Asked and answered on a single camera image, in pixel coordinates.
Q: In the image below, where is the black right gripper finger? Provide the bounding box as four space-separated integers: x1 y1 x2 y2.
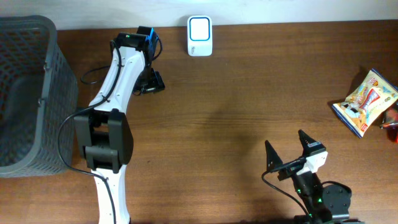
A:
298 129 325 156
265 140 283 172

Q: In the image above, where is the silver foil packet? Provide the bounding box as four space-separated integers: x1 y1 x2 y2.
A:
380 103 397 129

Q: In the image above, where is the yellow chip bag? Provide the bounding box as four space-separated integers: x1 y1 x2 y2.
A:
331 69 397 138

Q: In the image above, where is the red snack bag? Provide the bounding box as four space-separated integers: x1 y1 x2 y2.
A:
387 128 398 143

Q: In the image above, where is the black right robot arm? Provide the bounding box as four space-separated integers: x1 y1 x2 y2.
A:
261 129 361 223

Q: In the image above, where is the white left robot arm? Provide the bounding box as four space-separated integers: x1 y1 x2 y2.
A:
73 26 165 223

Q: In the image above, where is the white black barcode scanner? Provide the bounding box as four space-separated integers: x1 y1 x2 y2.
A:
187 15 213 57

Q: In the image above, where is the grey plastic mesh basket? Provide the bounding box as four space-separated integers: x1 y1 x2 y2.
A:
1 16 78 178

